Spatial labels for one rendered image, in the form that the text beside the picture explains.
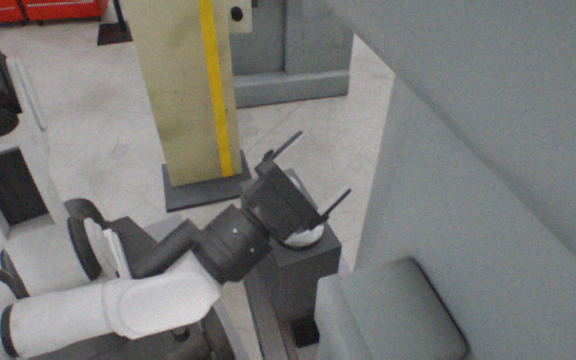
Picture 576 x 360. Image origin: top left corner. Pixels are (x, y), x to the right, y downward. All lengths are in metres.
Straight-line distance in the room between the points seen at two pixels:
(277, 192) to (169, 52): 1.48
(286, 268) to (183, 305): 0.22
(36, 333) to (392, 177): 0.49
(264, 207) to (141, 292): 0.18
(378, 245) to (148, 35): 1.78
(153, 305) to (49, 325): 0.13
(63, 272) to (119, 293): 0.37
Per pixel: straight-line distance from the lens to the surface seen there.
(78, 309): 0.56
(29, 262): 0.89
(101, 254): 0.90
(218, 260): 0.52
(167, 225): 1.73
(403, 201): 0.16
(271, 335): 0.82
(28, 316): 0.58
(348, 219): 2.23
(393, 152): 0.16
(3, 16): 5.14
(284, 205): 0.54
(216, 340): 1.21
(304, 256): 0.69
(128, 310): 0.52
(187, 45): 1.95
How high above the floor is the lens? 1.68
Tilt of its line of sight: 44 degrees down
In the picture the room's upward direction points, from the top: straight up
